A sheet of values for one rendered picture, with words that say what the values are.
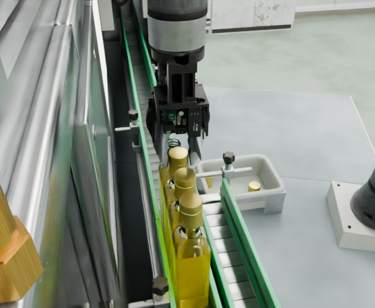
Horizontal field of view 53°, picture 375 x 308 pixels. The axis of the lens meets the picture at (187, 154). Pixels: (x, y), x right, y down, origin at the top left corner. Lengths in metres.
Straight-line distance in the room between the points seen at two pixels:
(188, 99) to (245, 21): 4.24
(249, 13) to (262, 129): 3.35
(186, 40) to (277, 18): 4.42
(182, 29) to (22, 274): 0.36
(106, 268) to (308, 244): 0.62
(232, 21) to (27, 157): 4.48
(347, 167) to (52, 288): 1.22
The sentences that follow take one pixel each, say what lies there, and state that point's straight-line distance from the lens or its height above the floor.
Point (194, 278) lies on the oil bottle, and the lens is 0.64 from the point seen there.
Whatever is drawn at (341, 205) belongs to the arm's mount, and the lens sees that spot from 1.11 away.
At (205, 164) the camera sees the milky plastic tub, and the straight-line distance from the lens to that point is 1.13.
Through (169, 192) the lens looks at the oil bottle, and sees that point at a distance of 0.66.
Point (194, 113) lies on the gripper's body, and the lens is 0.51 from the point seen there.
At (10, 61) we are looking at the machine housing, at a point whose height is 1.43.
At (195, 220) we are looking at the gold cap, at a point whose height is 1.13.
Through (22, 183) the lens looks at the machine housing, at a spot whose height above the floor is 1.39.
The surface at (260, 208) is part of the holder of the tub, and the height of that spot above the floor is 0.78.
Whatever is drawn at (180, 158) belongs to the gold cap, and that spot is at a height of 1.16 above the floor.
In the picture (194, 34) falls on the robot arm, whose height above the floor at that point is 1.38.
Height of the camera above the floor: 1.53
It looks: 37 degrees down
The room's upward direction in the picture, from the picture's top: straight up
